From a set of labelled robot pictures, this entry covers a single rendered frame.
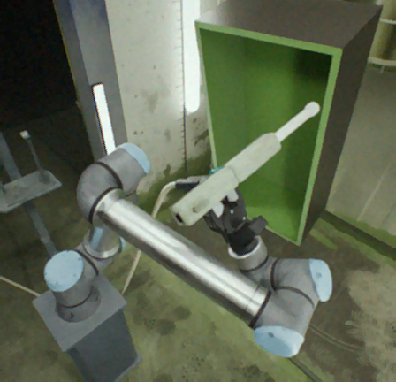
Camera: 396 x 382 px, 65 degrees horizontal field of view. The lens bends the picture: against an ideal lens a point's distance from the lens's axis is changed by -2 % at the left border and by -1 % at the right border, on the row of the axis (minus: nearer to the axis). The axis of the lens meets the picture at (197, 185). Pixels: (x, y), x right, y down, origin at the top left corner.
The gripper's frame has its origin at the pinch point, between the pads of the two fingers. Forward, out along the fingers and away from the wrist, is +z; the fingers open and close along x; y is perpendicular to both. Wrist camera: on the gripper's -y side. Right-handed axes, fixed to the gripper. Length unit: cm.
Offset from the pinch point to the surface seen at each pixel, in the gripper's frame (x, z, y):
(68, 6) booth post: 33, 68, 97
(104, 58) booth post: 40, 43, 109
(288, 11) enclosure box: 79, 19, 27
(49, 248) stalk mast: -43, -39, 183
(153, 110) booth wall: 59, 5, 131
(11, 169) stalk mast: -28, 20, 148
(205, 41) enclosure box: 63, 25, 58
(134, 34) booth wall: 62, 47, 107
